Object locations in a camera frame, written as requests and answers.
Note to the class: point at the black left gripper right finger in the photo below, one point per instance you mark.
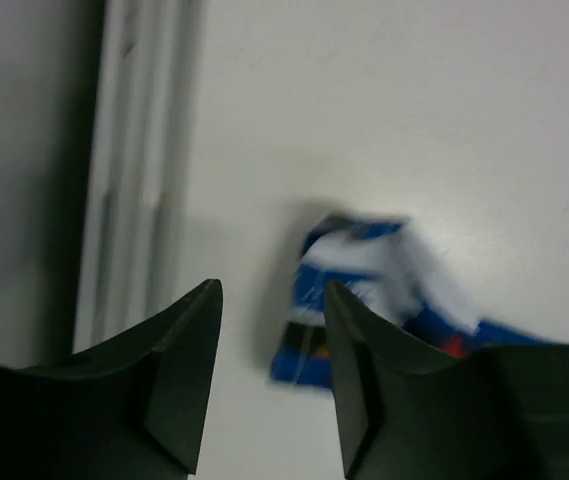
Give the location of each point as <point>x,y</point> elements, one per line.
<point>406,410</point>

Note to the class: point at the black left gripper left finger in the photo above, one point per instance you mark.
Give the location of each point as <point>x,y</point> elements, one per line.
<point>131,407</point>

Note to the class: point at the blue white red patterned trousers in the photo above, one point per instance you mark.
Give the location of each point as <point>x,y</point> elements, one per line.
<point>386,265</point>

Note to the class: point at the aluminium table edge rail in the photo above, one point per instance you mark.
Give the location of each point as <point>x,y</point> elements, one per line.
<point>139,156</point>

